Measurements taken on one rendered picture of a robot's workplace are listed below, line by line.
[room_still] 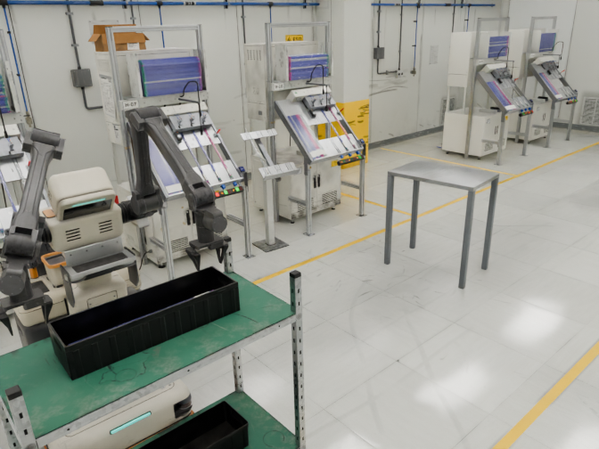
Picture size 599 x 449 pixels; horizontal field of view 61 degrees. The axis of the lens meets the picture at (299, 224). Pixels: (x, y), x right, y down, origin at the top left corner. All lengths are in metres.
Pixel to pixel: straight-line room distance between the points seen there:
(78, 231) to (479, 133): 6.34
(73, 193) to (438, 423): 2.00
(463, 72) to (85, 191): 6.38
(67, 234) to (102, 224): 0.13
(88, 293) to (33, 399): 0.71
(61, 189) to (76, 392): 0.77
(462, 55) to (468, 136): 1.12
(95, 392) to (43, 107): 4.20
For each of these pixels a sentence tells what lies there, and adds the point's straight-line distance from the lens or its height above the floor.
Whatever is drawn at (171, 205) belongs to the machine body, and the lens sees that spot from 4.25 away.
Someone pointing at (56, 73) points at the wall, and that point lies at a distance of 5.52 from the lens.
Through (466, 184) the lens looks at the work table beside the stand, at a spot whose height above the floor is 0.80.
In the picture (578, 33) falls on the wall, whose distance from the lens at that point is 10.37.
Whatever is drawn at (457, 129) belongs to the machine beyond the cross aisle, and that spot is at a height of 0.39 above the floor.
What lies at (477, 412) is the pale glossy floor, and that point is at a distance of 2.92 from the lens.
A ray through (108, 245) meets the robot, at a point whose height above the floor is 1.08.
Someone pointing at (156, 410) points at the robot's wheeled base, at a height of 0.25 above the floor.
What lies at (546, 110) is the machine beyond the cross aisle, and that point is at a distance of 9.28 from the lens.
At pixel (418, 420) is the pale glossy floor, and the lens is 2.80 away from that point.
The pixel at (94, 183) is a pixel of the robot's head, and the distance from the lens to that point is 2.05.
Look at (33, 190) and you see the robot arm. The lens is 1.59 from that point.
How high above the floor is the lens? 1.88
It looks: 22 degrees down
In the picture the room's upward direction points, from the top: 2 degrees counter-clockwise
